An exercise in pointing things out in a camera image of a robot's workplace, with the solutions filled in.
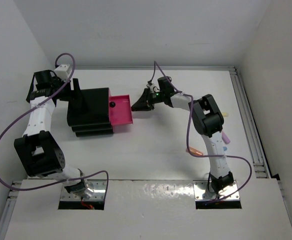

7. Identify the pink bottom drawer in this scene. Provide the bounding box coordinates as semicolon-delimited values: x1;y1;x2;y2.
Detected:
109;94;133;127

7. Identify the orange highlighter near arm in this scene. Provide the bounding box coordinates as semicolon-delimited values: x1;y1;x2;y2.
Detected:
186;147;204;156

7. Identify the pink highlighter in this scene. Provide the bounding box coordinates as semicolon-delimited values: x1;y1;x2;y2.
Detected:
221;131;231;145

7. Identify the metal base plate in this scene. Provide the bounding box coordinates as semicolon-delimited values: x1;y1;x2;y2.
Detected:
60;179;108;202
193;179;241;201

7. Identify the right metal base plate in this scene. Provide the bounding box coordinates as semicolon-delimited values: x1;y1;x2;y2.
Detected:
193;179;241;201

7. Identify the black middle drawer knob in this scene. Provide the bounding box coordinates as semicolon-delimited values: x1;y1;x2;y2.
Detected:
109;101;116;108

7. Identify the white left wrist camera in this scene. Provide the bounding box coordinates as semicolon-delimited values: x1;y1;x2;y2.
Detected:
54;64;72;81

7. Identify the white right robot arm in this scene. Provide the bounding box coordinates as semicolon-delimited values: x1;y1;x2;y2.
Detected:
131;77;234;195

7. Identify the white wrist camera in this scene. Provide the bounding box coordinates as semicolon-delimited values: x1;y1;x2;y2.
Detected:
54;64;72;81
146;80;155;89

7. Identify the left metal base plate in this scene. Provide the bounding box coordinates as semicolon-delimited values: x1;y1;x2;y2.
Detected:
60;179;108;202

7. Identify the aluminium rail right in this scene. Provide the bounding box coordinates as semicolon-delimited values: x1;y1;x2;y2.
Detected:
229;68;271;179

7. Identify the black drawer cabinet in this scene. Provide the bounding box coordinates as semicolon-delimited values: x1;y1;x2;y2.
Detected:
67;87;114;137

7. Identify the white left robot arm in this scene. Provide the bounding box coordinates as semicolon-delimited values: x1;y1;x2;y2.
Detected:
14;66;90;198

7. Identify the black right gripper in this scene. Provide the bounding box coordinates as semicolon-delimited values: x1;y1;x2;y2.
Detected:
133;88;165;112

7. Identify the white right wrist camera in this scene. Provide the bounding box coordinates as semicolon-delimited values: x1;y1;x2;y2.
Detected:
146;80;155;89

